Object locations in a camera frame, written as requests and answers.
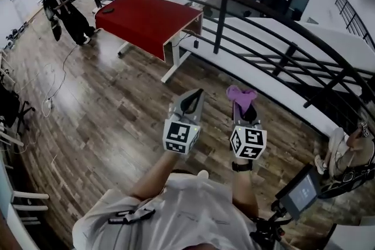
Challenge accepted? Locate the purple cloth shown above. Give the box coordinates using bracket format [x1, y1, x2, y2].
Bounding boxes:
[225, 84, 258, 115]

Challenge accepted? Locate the person's left forearm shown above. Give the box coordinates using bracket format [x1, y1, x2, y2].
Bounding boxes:
[128, 150, 180, 201]

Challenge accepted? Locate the white power strip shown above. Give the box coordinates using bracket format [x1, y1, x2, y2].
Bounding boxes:
[42, 98, 54, 118]

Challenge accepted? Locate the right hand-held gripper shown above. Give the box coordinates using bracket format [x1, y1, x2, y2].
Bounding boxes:
[230, 99, 268, 160]

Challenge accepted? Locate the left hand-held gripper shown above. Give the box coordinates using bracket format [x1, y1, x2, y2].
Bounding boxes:
[162, 88, 205, 155]

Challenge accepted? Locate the person's white t-shirt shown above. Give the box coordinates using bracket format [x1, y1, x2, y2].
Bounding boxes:
[72, 169, 264, 250]

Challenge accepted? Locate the white frame rack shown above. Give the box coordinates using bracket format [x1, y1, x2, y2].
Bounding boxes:
[0, 114, 50, 226]

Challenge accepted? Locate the black metal railing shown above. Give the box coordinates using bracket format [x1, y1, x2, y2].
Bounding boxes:
[335, 0, 375, 52]

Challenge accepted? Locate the red-topped white-legged table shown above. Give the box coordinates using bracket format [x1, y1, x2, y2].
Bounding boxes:
[94, 0, 204, 84]

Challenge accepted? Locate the black wristwatch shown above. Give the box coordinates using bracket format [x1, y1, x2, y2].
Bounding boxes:
[231, 161, 254, 172]

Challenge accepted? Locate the black chest-mounted monitor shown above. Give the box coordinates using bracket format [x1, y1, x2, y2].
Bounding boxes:
[275, 163, 322, 221]

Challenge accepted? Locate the black chest strap buckle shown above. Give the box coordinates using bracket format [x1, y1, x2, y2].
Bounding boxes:
[107, 207, 156, 225]

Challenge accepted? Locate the person's right forearm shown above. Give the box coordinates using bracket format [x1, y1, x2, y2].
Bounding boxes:
[231, 159, 259, 219]

